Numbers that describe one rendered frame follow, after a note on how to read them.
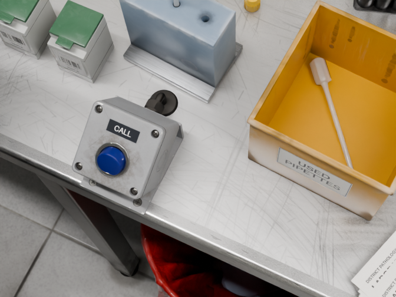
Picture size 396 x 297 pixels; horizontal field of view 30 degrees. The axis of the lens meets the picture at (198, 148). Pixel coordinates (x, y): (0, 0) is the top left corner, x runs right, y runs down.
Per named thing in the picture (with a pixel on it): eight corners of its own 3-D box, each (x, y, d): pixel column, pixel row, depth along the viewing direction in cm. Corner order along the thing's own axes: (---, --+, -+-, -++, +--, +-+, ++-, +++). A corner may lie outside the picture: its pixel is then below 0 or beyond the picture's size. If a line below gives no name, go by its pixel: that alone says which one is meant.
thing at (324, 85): (367, 200, 69) (329, 81, 72) (360, 201, 68) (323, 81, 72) (362, 203, 69) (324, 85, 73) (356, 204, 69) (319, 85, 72)
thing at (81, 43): (59, 69, 76) (43, 38, 69) (81, 31, 77) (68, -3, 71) (93, 83, 75) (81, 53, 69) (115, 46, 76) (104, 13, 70)
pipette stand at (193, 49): (124, 59, 76) (108, 9, 66) (159, 7, 78) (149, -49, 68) (208, 104, 74) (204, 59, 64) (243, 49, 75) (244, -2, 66)
